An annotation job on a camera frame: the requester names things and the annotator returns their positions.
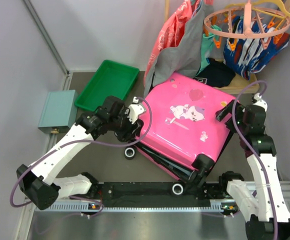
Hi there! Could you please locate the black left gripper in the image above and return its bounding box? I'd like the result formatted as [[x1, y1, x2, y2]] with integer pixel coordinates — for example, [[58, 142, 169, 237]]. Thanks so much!
[[108, 107, 141, 142]]

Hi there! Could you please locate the yellow clothes hanger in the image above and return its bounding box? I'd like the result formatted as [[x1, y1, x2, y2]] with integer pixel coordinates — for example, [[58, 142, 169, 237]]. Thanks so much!
[[225, 0, 290, 18]]

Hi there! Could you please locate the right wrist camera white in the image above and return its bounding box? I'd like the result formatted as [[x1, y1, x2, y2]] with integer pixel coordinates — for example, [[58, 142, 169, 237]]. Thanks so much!
[[251, 93, 268, 112]]

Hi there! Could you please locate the green plastic tray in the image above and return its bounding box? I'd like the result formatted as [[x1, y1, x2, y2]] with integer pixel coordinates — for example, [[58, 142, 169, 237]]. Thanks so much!
[[75, 60, 140, 111]]

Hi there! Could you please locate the slotted grey cable duct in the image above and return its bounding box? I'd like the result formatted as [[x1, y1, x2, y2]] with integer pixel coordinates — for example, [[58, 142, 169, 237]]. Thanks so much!
[[46, 200, 239, 215]]

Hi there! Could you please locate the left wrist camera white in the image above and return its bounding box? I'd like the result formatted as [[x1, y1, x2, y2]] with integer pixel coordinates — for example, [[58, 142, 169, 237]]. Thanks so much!
[[127, 96, 147, 124]]

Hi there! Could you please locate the pink hard-shell suitcase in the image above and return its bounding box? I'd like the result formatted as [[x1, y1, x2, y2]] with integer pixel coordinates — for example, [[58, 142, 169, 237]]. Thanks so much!
[[124, 73, 234, 195]]

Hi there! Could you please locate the coral pink patterned garment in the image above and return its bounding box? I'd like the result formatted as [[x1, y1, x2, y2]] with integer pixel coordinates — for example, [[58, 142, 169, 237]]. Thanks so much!
[[144, 0, 207, 80]]

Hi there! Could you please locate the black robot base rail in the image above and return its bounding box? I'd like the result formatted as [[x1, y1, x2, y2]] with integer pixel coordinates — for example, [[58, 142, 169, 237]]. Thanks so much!
[[97, 182, 232, 207]]

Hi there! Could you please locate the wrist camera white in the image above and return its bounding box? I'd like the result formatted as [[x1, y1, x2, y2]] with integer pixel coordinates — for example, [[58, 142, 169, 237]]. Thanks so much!
[[251, 93, 268, 112], [127, 96, 147, 124]]

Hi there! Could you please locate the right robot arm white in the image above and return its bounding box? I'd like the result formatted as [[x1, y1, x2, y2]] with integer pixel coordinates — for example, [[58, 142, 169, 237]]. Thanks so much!
[[216, 100, 290, 240]]

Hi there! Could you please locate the pink round clip hanger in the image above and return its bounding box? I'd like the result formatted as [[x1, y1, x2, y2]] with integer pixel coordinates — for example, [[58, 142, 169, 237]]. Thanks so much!
[[203, 0, 290, 49]]

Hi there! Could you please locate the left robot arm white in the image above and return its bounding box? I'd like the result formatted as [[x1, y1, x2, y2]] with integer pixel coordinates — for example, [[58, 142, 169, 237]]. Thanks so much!
[[15, 96, 152, 210]]

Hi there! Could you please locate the blue white patterned garment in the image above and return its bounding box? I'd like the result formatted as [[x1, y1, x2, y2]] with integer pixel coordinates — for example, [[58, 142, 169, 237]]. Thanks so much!
[[222, 14, 290, 81]]

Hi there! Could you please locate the light blue metal box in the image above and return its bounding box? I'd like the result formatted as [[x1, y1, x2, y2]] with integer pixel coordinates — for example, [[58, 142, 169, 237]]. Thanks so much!
[[38, 90, 78, 134]]

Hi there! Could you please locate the teal green garment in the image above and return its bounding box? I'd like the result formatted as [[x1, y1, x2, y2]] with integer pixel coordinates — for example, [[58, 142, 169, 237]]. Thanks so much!
[[198, 33, 215, 73]]

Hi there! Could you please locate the dark navy folded garment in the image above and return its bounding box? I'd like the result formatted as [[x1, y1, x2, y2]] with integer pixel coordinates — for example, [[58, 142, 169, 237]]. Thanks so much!
[[194, 58, 236, 88]]

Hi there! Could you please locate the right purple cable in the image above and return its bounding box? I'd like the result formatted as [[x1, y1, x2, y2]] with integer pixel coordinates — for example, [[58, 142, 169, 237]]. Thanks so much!
[[231, 80, 281, 240]]

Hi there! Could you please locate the grey hanging garment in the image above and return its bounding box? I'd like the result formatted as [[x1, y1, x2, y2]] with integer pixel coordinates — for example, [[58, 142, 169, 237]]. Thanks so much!
[[143, 0, 214, 96]]

